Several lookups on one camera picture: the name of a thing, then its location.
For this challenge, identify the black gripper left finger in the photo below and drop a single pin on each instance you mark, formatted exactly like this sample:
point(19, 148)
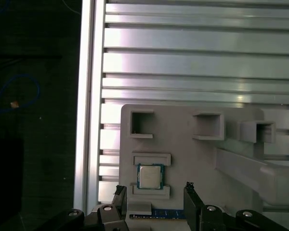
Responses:
point(110, 219)

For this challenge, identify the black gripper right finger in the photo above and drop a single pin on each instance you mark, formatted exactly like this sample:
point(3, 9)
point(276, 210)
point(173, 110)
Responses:
point(209, 219)

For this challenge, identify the silver CPU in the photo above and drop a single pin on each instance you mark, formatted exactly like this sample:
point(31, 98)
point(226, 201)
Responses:
point(150, 176)

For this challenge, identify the blue RAM stick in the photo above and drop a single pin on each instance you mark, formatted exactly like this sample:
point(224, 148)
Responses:
point(168, 213)

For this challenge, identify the grey parts rack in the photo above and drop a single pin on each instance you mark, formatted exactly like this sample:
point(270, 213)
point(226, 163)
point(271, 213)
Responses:
point(183, 156)

